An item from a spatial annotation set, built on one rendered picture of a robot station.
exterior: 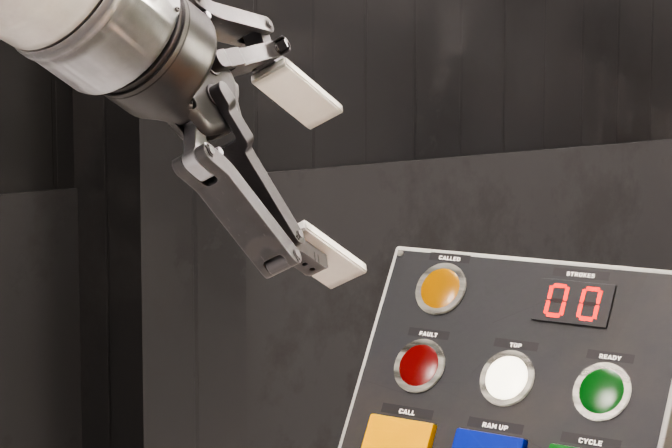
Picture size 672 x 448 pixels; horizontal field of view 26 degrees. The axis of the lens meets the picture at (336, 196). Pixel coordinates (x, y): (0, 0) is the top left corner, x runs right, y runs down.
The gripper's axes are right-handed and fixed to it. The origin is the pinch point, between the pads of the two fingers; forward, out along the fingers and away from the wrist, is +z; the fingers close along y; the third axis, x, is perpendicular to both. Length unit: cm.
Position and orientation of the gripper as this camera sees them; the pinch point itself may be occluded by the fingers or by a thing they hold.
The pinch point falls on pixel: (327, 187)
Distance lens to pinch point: 99.2
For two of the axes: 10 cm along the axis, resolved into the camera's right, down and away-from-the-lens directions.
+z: 5.6, 4.3, 7.0
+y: -1.1, -8.0, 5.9
